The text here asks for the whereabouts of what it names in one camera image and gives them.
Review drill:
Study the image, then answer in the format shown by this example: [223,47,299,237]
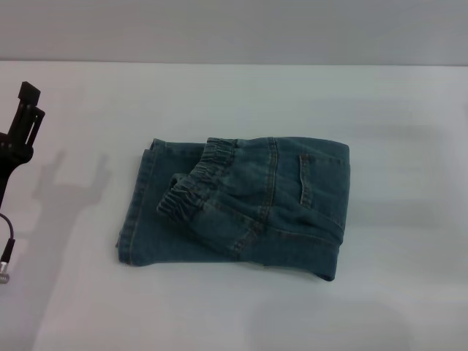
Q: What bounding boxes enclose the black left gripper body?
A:
[0,130,34,208]

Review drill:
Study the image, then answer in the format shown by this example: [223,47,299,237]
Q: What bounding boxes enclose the blue denim shorts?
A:
[116,136,352,282]

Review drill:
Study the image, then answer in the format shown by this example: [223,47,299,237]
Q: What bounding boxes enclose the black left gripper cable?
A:
[0,213,16,286]

